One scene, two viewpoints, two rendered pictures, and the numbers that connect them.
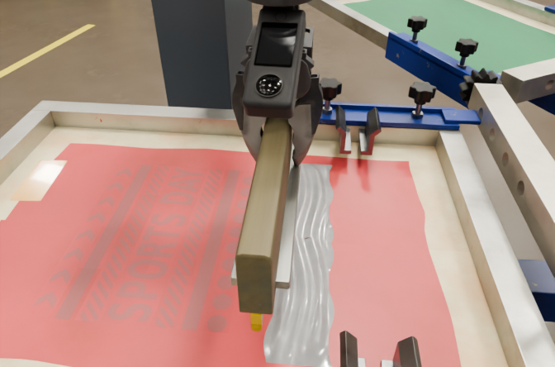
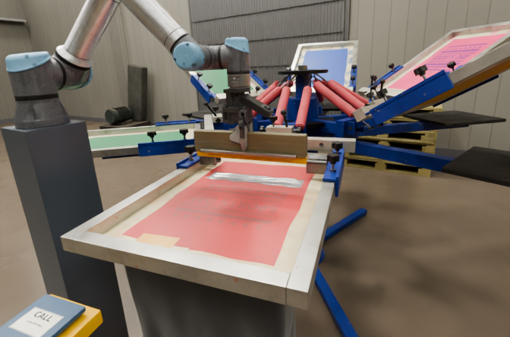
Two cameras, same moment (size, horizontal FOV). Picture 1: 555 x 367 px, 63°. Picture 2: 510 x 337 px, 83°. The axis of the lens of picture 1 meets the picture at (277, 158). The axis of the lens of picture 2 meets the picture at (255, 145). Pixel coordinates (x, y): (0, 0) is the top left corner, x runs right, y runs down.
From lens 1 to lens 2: 94 cm
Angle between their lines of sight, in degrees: 69
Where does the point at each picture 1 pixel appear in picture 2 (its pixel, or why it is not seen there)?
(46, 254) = (228, 231)
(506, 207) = not seen: hidden behind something
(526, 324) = not seen: hidden behind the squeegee
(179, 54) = (61, 192)
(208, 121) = (163, 184)
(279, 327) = (290, 183)
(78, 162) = (149, 229)
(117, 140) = (138, 218)
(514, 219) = not seen: hidden behind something
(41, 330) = (275, 226)
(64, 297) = (259, 223)
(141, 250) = (240, 207)
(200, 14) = (74, 158)
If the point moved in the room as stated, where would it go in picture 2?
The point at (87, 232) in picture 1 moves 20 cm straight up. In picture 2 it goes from (219, 221) to (213, 150)
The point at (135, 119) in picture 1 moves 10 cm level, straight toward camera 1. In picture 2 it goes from (134, 204) to (168, 201)
